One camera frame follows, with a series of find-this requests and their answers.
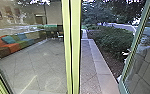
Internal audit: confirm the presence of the grey panelled pillar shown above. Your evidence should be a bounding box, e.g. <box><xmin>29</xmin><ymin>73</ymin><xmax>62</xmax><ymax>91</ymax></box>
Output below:
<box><xmin>130</xmin><ymin>43</ymin><xmax>150</xmax><ymax>94</ymax></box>

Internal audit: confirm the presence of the brown lobby door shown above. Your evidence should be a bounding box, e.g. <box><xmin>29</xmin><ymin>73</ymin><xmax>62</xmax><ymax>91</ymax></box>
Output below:
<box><xmin>34</xmin><ymin>13</ymin><xmax>46</xmax><ymax>25</ymax></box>

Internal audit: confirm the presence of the green framed glass door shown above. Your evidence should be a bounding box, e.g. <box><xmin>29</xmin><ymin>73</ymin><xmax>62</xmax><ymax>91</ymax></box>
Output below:
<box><xmin>0</xmin><ymin>0</ymin><xmax>83</xmax><ymax>94</ymax></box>

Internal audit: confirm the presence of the multicolour lobby sofa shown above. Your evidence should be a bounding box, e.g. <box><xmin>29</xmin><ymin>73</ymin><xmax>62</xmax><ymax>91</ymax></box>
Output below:
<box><xmin>0</xmin><ymin>32</ymin><xmax>42</xmax><ymax>60</ymax></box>

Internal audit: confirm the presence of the green handled glass door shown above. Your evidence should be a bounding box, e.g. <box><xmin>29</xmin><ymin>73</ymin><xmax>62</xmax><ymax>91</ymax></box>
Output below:
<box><xmin>117</xmin><ymin>0</ymin><xmax>150</xmax><ymax>94</ymax></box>

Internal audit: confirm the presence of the small lobby chair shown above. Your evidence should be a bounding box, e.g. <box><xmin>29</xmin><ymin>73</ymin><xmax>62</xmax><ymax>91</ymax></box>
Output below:
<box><xmin>56</xmin><ymin>30</ymin><xmax>65</xmax><ymax>40</ymax></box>

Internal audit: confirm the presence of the dark green hedge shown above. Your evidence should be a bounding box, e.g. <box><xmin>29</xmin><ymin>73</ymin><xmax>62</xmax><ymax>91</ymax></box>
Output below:
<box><xmin>86</xmin><ymin>25</ymin><xmax>139</xmax><ymax>63</ymax></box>

